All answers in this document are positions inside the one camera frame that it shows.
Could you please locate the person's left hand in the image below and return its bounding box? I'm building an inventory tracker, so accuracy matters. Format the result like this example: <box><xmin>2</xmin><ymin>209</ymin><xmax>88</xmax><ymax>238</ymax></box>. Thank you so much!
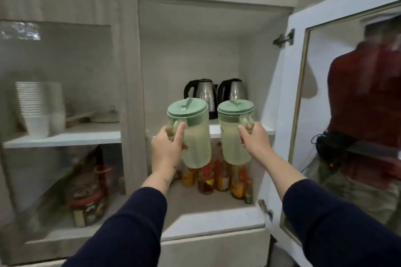
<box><xmin>150</xmin><ymin>122</ymin><xmax>188</xmax><ymax>185</ymax></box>

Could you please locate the person's right hand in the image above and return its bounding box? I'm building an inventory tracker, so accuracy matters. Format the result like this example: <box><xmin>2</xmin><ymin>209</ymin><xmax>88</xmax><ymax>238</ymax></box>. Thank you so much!
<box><xmin>237</xmin><ymin>122</ymin><xmax>276</xmax><ymax>166</ymax></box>

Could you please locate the green lidded plastic pitcher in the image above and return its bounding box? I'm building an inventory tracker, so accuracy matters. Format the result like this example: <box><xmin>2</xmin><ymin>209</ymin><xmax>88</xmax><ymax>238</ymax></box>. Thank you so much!
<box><xmin>167</xmin><ymin>98</ymin><xmax>212</xmax><ymax>169</ymax></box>
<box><xmin>217</xmin><ymin>99</ymin><xmax>256</xmax><ymax>166</ymax></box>

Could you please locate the steel kettle with black handle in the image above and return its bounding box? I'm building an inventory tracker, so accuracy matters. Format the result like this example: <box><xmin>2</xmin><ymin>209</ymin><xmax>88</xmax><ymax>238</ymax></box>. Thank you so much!
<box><xmin>217</xmin><ymin>78</ymin><xmax>248</xmax><ymax>105</ymax></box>
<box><xmin>184</xmin><ymin>78</ymin><xmax>219</xmax><ymax>120</ymax></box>

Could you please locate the grey glass cabinet door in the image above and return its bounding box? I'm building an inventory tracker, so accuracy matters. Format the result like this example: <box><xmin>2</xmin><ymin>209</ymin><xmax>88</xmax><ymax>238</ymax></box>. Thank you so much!
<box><xmin>256</xmin><ymin>0</ymin><xmax>401</xmax><ymax>267</ymax></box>
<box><xmin>0</xmin><ymin>0</ymin><xmax>148</xmax><ymax>266</ymax></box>

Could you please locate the grey wooden cabinet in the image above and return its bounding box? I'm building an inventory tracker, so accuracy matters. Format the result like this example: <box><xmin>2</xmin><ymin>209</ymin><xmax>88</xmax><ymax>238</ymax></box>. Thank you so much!
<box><xmin>0</xmin><ymin>0</ymin><xmax>301</xmax><ymax>267</ymax></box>

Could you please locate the person's right forearm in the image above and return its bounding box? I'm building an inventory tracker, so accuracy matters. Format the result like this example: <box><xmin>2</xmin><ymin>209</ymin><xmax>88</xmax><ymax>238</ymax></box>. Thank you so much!
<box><xmin>256</xmin><ymin>151</ymin><xmax>401</xmax><ymax>267</ymax></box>

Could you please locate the person's left forearm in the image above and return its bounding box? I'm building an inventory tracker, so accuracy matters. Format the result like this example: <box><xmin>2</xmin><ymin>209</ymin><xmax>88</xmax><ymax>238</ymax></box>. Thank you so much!
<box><xmin>61</xmin><ymin>174</ymin><xmax>175</xmax><ymax>267</ymax></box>

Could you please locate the group of sauce bottles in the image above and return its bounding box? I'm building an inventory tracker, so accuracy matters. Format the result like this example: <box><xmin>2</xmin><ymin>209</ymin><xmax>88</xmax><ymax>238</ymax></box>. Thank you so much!
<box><xmin>180</xmin><ymin>143</ymin><xmax>254</xmax><ymax>205</ymax></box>

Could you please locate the orange cup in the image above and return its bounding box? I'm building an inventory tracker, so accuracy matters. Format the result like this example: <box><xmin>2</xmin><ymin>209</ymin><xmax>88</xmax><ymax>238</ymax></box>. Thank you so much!
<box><xmin>93</xmin><ymin>164</ymin><xmax>113</xmax><ymax>183</ymax></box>

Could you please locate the glass pot lid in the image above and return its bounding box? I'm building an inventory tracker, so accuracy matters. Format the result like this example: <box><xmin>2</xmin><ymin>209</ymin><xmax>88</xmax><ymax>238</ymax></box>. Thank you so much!
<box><xmin>91</xmin><ymin>106</ymin><xmax>121</xmax><ymax>123</ymax></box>

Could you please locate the red patterned tin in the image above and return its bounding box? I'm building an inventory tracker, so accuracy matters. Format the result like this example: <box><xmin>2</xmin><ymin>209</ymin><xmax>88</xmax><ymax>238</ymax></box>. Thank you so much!
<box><xmin>69</xmin><ymin>182</ymin><xmax>109</xmax><ymax>228</ymax></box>

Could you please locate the beige plate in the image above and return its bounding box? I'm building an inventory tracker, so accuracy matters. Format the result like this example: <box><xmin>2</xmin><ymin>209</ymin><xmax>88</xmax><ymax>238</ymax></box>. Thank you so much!
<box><xmin>65</xmin><ymin>110</ymin><xmax>94</xmax><ymax>128</ymax></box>

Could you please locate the white drawer front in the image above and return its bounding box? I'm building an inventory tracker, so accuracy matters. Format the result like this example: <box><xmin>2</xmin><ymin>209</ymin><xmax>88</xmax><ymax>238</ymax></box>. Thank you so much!
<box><xmin>158</xmin><ymin>227</ymin><xmax>272</xmax><ymax>267</ymax></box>

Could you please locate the stack of white paper cups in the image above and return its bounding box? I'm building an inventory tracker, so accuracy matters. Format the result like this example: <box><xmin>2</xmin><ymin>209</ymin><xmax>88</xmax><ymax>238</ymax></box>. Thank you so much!
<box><xmin>15</xmin><ymin>81</ymin><xmax>50</xmax><ymax>140</ymax></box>

